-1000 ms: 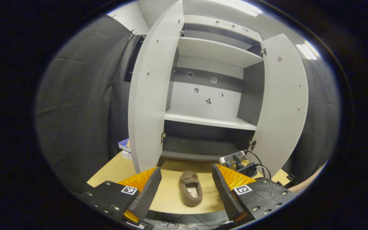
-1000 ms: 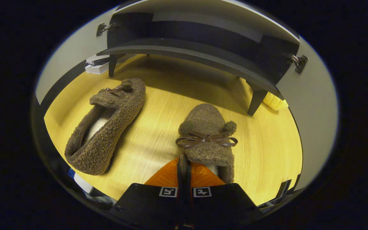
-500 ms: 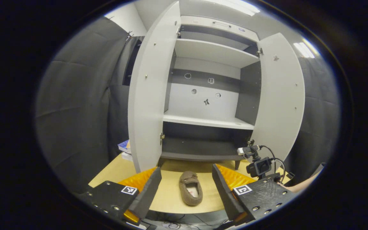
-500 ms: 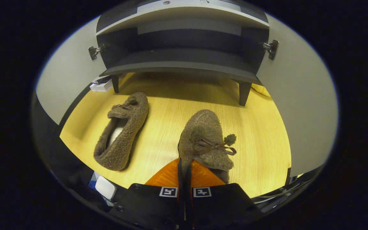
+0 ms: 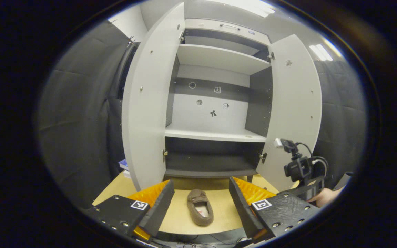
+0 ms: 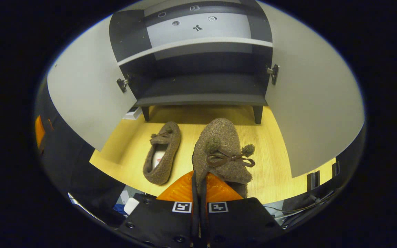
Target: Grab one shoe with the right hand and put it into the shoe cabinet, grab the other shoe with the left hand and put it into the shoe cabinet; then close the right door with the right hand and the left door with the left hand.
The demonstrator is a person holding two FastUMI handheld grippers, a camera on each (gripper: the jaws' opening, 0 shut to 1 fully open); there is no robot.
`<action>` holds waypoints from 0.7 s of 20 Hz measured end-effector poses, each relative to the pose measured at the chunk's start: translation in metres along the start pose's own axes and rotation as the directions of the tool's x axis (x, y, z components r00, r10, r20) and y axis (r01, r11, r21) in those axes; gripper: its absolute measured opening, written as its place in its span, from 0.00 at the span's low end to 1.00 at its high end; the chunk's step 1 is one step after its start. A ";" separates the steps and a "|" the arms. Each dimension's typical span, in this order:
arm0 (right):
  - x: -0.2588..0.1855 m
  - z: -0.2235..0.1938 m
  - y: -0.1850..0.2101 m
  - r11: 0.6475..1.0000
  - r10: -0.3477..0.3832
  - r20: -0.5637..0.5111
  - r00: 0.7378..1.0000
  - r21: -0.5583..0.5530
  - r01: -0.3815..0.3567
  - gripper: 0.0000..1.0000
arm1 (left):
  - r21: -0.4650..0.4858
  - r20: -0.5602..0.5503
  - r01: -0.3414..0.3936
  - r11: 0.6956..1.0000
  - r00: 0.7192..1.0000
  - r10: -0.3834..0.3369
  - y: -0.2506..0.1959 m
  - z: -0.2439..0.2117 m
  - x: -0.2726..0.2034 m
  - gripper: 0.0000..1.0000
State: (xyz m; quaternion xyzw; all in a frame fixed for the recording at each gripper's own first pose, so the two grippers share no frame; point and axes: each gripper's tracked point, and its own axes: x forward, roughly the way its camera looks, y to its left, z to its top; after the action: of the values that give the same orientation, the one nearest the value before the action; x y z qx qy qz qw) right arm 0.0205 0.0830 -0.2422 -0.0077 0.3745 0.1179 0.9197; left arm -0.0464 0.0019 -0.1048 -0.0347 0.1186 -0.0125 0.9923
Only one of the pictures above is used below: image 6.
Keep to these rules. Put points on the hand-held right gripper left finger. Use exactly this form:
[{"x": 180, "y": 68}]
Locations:
[{"x": 157, "y": 220}]

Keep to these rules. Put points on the brown fuzzy shoe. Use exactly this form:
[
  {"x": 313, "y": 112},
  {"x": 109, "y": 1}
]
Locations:
[
  {"x": 170, "y": 132},
  {"x": 219, "y": 137}
]

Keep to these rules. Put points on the black flat bracket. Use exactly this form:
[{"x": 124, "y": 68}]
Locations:
[
  {"x": 336, "y": 168},
  {"x": 313, "y": 179}
]

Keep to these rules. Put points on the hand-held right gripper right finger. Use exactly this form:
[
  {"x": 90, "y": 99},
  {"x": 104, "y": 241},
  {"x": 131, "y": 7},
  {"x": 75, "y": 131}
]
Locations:
[{"x": 240, "y": 220}]

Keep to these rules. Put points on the metal door hinge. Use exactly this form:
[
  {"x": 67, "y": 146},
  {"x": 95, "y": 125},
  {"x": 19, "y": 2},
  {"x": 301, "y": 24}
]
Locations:
[
  {"x": 274, "y": 74},
  {"x": 122, "y": 84}
]

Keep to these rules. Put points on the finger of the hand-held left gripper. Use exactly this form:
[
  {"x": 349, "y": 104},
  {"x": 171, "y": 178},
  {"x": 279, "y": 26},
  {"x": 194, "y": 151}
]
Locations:
[{"x": 40, "y": 132}]

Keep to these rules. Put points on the small white box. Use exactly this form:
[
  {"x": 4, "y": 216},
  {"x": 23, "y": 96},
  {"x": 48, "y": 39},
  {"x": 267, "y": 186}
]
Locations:
[{"x": 133, "y": 113}]

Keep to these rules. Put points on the white shoe cabinet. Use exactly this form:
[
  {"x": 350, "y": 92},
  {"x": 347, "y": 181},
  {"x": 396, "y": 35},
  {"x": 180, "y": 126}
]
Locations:
[{"x": 202, "y": 86}]

